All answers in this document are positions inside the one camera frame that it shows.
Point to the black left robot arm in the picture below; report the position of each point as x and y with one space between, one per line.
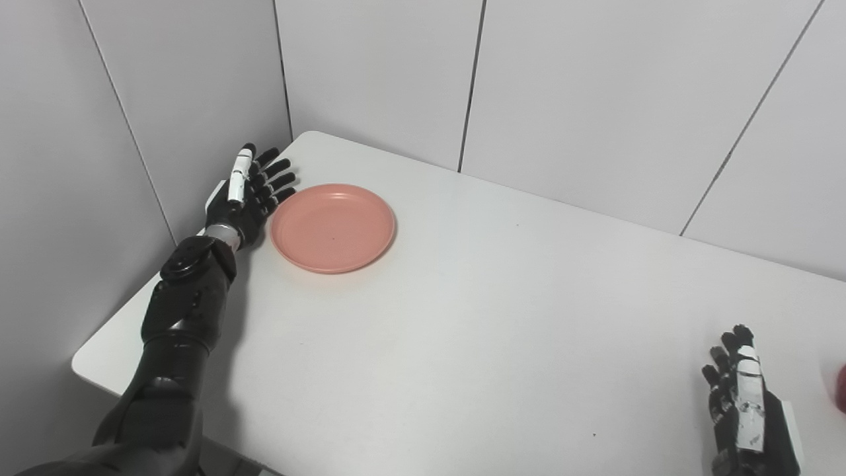
182 311

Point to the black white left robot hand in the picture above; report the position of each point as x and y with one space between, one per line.
244 211

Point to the red apple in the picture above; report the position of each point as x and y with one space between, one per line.
841 390

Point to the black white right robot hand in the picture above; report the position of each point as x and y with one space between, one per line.
773 436

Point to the pink round plate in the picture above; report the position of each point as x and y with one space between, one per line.
332 228

